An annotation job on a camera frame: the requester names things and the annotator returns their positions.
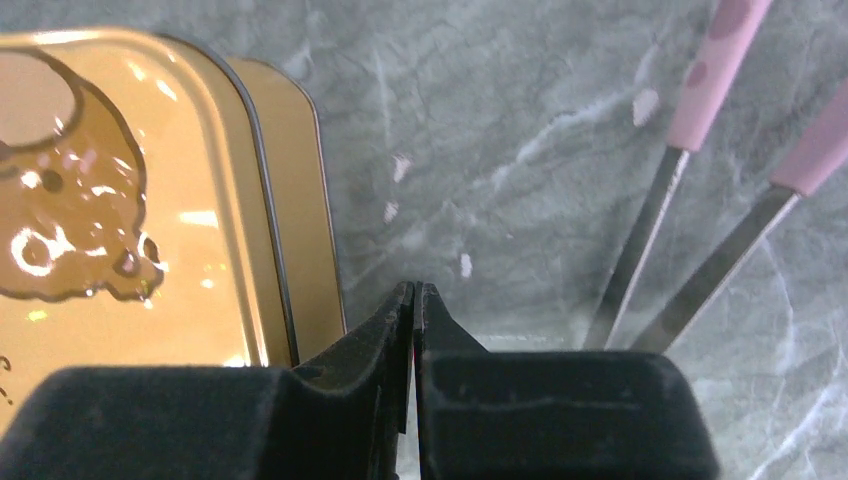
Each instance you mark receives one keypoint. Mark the pink metal tweezers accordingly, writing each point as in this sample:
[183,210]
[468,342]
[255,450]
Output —
[760,123]

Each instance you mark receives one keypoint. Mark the silver box lid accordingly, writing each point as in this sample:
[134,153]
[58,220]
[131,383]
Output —
[137,223]

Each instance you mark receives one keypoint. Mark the gold chocolate box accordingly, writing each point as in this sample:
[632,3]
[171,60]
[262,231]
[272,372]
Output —
[291,138]

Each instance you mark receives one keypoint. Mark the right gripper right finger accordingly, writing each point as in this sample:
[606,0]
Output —
[549,415]

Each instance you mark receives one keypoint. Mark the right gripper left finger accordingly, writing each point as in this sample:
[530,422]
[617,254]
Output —
[336,416]

